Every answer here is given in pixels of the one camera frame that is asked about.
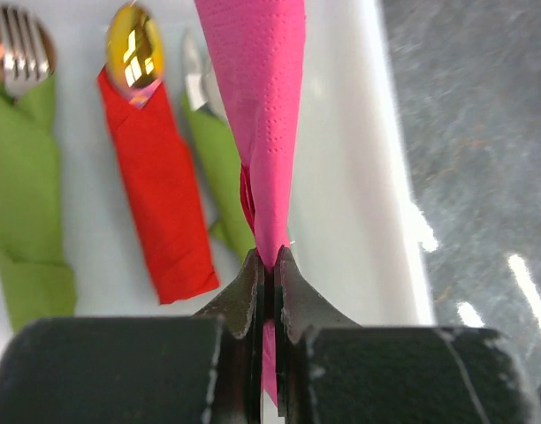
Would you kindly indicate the green rolled napkin set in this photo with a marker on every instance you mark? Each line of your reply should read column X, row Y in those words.
column 37, row 281

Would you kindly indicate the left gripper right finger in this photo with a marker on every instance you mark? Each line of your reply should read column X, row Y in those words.
column 330, row 369

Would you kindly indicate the red rolled napkin set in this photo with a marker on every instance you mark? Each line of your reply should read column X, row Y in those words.
column 155, row 163

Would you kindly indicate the pink paper napkin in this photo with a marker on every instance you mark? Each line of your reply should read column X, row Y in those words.
column 257, row 50

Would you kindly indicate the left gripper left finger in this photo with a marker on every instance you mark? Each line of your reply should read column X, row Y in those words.
column 201, row 368

